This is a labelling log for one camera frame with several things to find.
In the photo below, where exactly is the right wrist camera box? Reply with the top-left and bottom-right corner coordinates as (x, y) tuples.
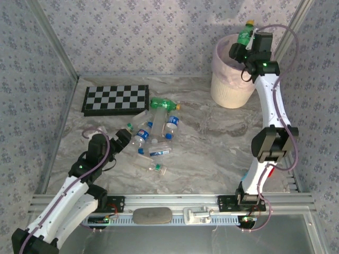
(245, 28), (257, 51)

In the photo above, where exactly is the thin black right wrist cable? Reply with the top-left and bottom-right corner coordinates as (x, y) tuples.
(240, 66), (254, 83)

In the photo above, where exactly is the cream waste bin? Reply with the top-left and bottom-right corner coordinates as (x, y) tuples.
(211, 75), (254, 109)

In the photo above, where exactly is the pink plastic bin liner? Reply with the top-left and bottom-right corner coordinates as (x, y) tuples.
(211, 35), (256, 92)

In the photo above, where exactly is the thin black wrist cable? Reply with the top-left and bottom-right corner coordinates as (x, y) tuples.
(240, 66), (254, 83)
(102, 156), (119, 172)

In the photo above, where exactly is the thin black left wrist cable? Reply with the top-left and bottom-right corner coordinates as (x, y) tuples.
(102, 156), (119, 172)

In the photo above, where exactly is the green bottle yellow cap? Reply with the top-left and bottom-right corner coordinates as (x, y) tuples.
(236, 20), (255, 48)
(149, 96), (182, 111)

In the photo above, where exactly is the aluminium mounting rail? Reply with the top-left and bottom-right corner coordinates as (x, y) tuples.
(29, 193), (317, 214)

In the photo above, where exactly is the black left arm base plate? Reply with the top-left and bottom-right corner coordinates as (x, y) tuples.
(100, 195), (126, 214)

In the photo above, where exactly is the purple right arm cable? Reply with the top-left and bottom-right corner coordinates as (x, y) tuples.
(242, 24), (299, 232)

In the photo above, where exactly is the tall clear plastic bottle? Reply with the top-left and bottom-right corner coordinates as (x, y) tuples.
(150, 107), (168, 146)

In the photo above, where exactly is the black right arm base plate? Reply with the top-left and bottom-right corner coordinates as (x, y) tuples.
(217, 195), (266, 212)

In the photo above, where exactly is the white plastic bracket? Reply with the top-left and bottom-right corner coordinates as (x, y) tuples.
(183, 206), (214, 225)

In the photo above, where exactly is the black grey chessboard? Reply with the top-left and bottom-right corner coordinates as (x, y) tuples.
(81, 84), (150, 117)

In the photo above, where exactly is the circuit board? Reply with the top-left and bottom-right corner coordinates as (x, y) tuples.
(87, 214), (119, 226)
(237, 215), (257, 229)

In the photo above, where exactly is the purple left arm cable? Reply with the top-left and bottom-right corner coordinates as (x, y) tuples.
(20, 126), (117, 254)

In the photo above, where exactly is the grey oval stone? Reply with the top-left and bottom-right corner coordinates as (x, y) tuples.
(132, 207), (173, 225)

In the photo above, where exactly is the aluminium side rail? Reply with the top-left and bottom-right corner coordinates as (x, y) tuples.
(261, 79), (303, 193)
(35, 76), (81, 195)

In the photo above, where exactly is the grey slotted cable duct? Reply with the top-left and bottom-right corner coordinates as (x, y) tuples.
(82, 214), (240, 226)

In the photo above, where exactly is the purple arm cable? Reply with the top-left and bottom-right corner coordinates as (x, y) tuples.
(242, 24), (299, 232)
(20, 126), (117, 254)

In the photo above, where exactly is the left circuit board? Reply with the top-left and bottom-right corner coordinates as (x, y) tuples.
(87, 214), (119, 226)

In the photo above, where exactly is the blue white label bottle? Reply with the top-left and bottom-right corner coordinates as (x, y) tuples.
(137, 142), (172, 158)

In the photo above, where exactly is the aluminium corner post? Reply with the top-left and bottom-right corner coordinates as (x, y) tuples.
(26, 0), (81, 80)
(263, 0), (316, 83)

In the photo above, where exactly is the right circuit board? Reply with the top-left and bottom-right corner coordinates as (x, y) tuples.
(237, 215), (257, 229)

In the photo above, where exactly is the clear bottle green neck band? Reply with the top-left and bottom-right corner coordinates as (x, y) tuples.
(132, 154), (168, 176)
(126, 110), (149, 132)

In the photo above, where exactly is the grey glass panel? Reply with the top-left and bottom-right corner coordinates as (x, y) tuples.
(28, 213), (328, 254)

